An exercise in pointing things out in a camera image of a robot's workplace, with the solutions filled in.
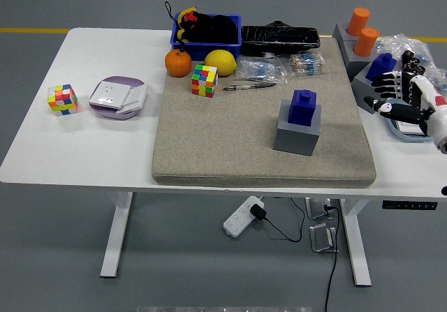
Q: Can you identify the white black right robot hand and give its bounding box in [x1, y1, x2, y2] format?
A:
[363, 70, 447, 140]

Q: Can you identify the blue square seal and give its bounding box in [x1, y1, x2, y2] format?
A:
[365, 52, 398, 81]
[286, 89, 318, 127]

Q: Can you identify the grey cube seal holder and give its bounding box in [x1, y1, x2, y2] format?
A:
[272, 102, 322, 157]
[344, 39, 383, 82]
[332, 23, 360, 53]
[351, 62, 389, 114]

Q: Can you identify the orange cylinder seal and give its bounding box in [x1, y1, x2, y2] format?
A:
[353, 27, 380, 57]
[346, 7, 371, 36]

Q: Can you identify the light blue tray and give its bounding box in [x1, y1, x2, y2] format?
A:
[383, 97, 437, 144]

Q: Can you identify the clear plastic bags pile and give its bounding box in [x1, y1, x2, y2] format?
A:
[376, 34, 447, 96]

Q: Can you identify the black table control panel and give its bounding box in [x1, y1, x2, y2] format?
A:
[381, 200, 439, 211]

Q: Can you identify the small resistor bag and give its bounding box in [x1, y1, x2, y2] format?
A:
[288, 52, 328, 77]

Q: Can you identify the white table leg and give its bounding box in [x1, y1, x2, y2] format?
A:
[340, 198, 372, 287]
[100, 191, 133, 278]

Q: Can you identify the black wrapped long case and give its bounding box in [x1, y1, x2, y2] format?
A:
[240, 20, 321, 57]

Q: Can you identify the large resistor bag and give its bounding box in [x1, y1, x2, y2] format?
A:
[237, 55, 289, 84]

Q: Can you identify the clear black pen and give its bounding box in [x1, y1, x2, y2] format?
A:
[223, 82, 277, 91]

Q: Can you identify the black plug adapter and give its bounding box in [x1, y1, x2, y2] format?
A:
[249, 203, 267, 221]

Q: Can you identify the grey-brown fabric mat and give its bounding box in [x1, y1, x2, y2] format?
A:
[151, 36, 377, 188]

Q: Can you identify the yellow lemon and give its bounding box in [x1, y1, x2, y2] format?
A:
[204, 49, 237, 77]

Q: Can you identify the white power strip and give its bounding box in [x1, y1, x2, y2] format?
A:
[223, 195, 265, 238]

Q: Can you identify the colourful puzzle cube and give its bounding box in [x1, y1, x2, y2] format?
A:
[191, 64, 219, 98]
[47, 83, 78, 117]

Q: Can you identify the blue plastic bin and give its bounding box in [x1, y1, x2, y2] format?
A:
[170, 13, 243, 63]

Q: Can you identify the black fabric pouch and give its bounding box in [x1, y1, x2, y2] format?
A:
[181, 10, 239, 44]

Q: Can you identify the orange tangerine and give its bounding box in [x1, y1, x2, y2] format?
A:
[164, 49, 193, 78]

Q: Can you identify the yellow red toy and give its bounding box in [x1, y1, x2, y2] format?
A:
[176, 7, 198, 43]

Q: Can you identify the purple plate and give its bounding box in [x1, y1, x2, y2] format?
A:
[89, 75, 147, 121]

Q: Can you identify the white wall switch panel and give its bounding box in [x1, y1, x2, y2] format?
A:
[396, 119, 426, 135]

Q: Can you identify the metal bracket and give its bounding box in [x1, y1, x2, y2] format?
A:
[309, 222, 339, 253]
[305, 197, 336, 220]

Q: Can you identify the long black floor cable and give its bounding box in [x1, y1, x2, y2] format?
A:
[323, 204, 341, 312]

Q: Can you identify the thin black adapter cable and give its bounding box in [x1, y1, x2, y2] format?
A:
[263, 198, 306, 242]

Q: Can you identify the black strap loop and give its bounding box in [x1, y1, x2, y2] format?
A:
[164, 1, 186, 53]

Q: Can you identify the white switch panel frame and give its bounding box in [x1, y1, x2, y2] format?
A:
[116, 84, 148, 114]

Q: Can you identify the white wall socket panel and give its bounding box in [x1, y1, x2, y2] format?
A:
[88, 80, 131, 110]

